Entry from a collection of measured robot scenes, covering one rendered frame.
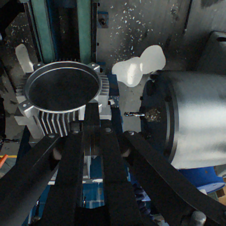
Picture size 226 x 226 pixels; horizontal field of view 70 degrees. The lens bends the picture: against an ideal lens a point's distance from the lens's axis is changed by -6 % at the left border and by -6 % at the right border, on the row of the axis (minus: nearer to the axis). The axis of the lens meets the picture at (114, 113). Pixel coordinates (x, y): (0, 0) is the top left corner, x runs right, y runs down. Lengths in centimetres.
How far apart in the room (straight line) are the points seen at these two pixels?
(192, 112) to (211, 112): 4
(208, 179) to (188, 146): 183
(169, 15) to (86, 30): 26
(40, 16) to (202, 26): 46
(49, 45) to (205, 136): 39
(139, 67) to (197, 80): 27
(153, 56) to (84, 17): 29
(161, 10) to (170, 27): 6
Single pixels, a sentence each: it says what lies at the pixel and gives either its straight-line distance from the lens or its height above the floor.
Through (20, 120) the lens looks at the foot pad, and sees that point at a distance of 38.
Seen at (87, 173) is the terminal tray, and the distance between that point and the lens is 44.
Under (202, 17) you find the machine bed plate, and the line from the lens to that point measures 60.
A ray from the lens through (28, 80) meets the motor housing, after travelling 40.
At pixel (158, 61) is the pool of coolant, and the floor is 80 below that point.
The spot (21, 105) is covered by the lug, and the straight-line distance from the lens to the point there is 34.
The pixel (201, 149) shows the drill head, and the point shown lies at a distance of 38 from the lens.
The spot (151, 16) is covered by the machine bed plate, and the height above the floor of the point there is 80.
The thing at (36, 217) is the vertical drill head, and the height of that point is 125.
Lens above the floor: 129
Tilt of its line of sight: 39 degrees down
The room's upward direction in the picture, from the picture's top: 174 degrees clockwise
